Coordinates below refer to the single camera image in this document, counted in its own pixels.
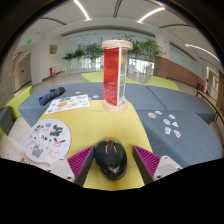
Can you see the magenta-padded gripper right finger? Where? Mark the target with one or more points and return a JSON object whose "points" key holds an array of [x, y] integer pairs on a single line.
{"points": [[163, 166]]}

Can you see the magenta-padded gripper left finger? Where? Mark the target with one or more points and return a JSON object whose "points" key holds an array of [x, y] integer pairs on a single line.
{"points": [[65, 168]]}

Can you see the black computer mouse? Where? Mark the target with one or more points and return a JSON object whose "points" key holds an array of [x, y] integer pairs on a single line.
{"points": [[110, 160]]}

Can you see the scattered small stickers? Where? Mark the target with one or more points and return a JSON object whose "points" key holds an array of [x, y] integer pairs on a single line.
{"points": [[152, 115]]}

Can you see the white sticker sheet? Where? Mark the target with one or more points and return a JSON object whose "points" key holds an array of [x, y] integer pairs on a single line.
{"points": [[68, 104]]}

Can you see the long grey upholstered bench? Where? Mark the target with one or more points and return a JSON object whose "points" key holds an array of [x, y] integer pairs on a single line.
{"points": [[30, 110]]}

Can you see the dark blue folded umbrella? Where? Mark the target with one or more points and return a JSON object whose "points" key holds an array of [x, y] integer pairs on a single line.
{"points": [[50, 96]]}

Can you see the lime green upholstered bench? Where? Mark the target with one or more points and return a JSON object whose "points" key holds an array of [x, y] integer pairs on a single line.
{"points": [[18, 103], [91, 77], [161, 83]]}

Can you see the red fire extinguisher box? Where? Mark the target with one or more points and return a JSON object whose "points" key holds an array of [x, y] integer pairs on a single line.
{"points": [[52, 72]]}

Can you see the red panel wooden column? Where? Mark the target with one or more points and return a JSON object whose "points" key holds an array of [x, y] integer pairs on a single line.
{"points": [[111, 76]]}

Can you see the grey double door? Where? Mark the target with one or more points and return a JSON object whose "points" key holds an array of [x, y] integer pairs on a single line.
{"points": [[24, 70]]}

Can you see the row of potted plants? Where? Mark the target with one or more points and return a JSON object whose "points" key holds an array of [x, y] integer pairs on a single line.
{"points": [[93, 50]]}

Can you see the green exit sign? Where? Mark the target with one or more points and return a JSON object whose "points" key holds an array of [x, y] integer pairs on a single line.
{"points": [[29, 41]]}

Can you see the ceiling strip lights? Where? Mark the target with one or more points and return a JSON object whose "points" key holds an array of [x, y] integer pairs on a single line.
{"points": [[81, 10]]}

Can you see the brown wall plaque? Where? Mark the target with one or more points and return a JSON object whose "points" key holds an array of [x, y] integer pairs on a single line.
{"points": [[53, 49]]}

